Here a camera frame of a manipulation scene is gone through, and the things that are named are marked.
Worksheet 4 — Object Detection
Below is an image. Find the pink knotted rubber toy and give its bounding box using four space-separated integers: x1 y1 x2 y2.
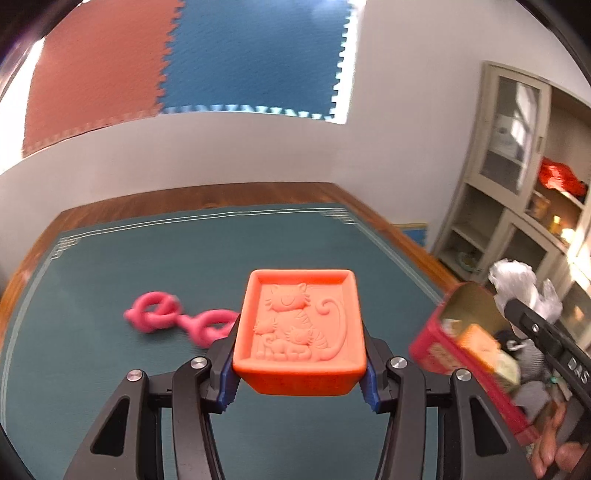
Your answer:
124 292 241 349

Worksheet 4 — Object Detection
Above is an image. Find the black knit pouch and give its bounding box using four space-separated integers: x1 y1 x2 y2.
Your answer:
496 329 529 354

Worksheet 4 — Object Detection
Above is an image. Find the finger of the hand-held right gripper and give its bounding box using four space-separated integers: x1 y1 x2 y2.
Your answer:
505 299 566 358

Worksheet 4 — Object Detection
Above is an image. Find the yellow printed box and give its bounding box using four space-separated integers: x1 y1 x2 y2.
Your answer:
489 351 522 393

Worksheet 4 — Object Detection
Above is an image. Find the white plastic bag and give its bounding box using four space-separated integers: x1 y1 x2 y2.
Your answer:
488 258 564 324

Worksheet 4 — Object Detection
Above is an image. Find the red tin container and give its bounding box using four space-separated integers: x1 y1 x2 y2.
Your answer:
409 282 541 446

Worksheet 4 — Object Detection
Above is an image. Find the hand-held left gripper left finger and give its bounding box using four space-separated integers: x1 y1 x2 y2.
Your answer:
62 323 241 480

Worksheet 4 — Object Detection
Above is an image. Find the red-orange toy cube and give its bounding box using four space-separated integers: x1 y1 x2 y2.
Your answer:
232 269 368 397

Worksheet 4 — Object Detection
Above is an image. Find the beige cabinet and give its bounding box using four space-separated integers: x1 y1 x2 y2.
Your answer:
431 60 591 352

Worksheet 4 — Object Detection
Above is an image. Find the light orange toy cube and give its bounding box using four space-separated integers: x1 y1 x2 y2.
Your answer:
455 323 502 370

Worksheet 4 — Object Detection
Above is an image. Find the blue floor mat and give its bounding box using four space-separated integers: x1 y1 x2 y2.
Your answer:
394 223 428 252

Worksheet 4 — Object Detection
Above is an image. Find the person's right hand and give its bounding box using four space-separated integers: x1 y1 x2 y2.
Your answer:
531 401 568 479

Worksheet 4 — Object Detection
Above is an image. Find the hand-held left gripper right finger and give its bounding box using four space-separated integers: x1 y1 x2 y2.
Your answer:
360 320 529 480

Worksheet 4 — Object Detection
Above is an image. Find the grey ribbed sock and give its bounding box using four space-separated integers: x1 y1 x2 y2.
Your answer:
512 381 555 421

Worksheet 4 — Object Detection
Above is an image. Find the red foam wall mat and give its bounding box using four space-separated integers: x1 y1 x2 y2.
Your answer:
21 0 185 158

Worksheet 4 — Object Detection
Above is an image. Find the brown jar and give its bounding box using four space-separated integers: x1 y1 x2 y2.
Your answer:
529 191 550 220

